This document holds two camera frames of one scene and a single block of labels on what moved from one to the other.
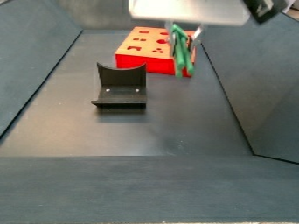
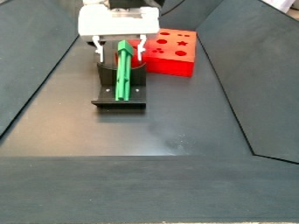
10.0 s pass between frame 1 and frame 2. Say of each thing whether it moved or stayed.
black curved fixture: stayed
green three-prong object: moved
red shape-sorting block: stayed
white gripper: moved
